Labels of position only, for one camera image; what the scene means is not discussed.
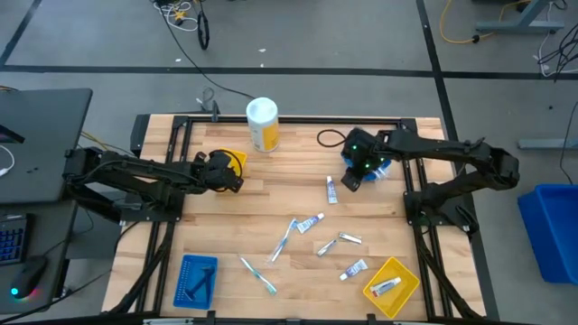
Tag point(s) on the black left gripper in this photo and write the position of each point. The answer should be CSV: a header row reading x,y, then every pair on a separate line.
x,y
219,173

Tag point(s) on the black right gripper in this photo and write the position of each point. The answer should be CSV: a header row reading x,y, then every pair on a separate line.
x,y
366,153

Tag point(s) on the pink toothbrush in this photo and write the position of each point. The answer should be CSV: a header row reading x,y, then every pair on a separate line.
x,y
384,173

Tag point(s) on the small silver toothpaste tube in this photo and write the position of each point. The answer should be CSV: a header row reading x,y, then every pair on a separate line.
x,y
350,238
327,247

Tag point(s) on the white and red toothpaste tube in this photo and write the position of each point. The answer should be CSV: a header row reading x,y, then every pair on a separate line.
x,y
385,287

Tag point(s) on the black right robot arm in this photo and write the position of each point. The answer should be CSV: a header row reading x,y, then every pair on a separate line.
x,y
451,151

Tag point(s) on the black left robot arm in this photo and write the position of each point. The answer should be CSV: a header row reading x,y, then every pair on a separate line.
x,y
135,173

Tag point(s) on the blue plastic basket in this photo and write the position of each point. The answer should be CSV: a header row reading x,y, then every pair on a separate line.
x,y
195,289
345,161

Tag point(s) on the white and blue toothpaste tube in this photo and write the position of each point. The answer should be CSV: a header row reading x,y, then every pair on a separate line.
x,y
332,189
353,269
310,223

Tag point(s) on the white and yellow wipes canister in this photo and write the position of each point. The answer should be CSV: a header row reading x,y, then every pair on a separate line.
x,y
263,124

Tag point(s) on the blue wrapped toothbrush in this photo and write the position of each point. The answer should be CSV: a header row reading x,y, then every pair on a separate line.
x,y
283,240

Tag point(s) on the green and white toothbrush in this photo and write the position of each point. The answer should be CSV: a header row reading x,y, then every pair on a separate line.
x,y
258,275

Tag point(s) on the black desk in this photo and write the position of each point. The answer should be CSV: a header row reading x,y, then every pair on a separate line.
x,y
45,144

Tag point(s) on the grey desk foot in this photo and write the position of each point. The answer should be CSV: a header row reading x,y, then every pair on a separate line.
x,y
548,144

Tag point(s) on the large blue plastic bin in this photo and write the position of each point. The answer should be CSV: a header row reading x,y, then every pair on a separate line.
x,y
553,230

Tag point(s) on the black monitor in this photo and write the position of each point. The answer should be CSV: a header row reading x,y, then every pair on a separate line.
x,y
10,134

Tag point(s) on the grey desk leg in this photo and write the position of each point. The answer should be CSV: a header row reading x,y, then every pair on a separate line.
x,y
524,25

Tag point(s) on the black computer mouse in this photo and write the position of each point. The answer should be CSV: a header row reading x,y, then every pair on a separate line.
x,y
29,275

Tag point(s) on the black keyboard with blue light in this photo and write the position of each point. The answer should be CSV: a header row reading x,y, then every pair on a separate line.
x,y
12,239

